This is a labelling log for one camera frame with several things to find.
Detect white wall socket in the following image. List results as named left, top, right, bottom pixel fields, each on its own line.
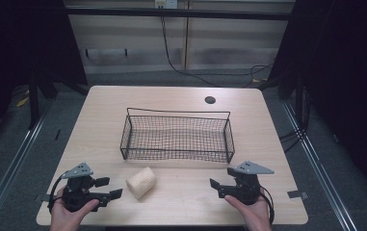
left=154, top=0, right=179, bottom=10

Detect black hanging wall cable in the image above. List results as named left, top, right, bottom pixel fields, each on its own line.
left=160, top=14, right=275, bottom=89

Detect black horizontal bar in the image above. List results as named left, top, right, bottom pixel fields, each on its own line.
left=65, top=7, right=297, bottom=21

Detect person's left hand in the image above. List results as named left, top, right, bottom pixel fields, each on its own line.
left=49, top=187, right=101, bottom=231

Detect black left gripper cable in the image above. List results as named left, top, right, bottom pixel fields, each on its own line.
left=47, top=172, right=69, bottom=214

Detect metal floor rail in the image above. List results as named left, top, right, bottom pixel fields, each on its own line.
left=0, top=101, right=54, bottom=231
left=281, top=99, right=360, bottom=231

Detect black wire mesh basket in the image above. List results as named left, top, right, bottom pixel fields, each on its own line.
left=119, top=107, right=236, bottom=165

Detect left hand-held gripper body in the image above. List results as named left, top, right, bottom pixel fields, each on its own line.
left=61, top=162, right=101, bottom=214

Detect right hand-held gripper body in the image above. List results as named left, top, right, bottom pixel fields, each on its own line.
left=234, top=160, right=275, bottom=206

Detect black floor cables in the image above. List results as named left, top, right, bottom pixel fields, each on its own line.
left=277, top=84, right=312, bottom=153

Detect dark curtain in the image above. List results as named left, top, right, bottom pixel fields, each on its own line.
left=0, top=0, right=89, bottom=162
left=267, top=0, right=367, bottom=203

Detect yellow floor tape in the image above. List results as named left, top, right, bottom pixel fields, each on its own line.
left=15, top=95, right=31, bottom=109

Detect person's right hand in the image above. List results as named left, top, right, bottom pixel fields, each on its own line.
left=223, top=188, right=273, bottom=231

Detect grey tape strip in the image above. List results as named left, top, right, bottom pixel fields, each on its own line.
left=32, top=192, right=51, bottom=203
left=286, top=189, right=310, bottom=200

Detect black metal stand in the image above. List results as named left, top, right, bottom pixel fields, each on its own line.
left=27, top=71, right=42, bottom=131

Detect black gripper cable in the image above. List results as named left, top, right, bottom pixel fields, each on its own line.
left=47, top=172, right=69, bottom=214
left=259, top=185, right=275, bottom=225

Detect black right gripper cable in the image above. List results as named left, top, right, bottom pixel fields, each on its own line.
left=259, top=185, right=275, bottom=225

